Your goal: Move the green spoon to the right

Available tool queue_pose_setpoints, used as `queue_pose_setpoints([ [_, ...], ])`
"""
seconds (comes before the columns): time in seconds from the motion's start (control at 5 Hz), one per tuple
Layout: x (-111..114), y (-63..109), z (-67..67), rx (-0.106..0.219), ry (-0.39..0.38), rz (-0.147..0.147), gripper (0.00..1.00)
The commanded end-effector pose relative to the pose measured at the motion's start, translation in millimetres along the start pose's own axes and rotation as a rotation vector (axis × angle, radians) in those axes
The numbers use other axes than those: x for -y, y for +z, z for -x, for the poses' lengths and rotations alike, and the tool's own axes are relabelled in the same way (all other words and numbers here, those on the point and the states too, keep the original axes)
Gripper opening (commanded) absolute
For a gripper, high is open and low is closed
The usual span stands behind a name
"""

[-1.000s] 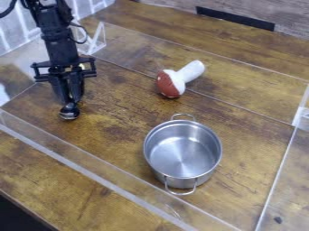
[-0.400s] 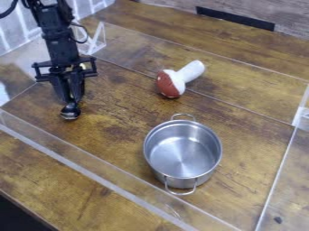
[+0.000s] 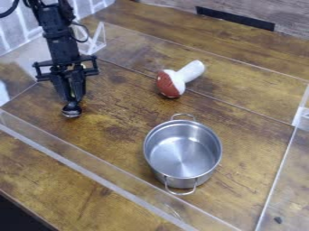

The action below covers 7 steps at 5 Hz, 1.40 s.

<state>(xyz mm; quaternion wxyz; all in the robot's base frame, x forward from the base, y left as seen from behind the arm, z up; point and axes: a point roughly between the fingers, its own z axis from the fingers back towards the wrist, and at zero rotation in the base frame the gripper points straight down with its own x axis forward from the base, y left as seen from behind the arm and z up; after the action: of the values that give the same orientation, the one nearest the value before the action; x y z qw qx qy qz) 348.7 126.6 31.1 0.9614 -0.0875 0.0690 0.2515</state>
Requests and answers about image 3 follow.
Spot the clear acrylic barrier wall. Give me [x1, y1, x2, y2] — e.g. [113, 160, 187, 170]
[0, 17, 309, 231]

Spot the red white toy mushroom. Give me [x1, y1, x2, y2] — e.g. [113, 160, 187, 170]
[155, 60, 204, 98]

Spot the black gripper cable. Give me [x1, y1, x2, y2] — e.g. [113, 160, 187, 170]
[0, 0, 91, 43]

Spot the stainless steel pot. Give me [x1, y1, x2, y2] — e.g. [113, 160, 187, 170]
[141, 113, 223, 196]

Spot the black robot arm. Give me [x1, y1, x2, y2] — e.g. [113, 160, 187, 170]
[22, 0, 99, 103]

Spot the green handled metal spoon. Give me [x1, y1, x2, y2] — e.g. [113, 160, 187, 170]
[61, 64, 83, 118]

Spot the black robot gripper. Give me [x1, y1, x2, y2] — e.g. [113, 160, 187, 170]
[32, 34, 99, 101]

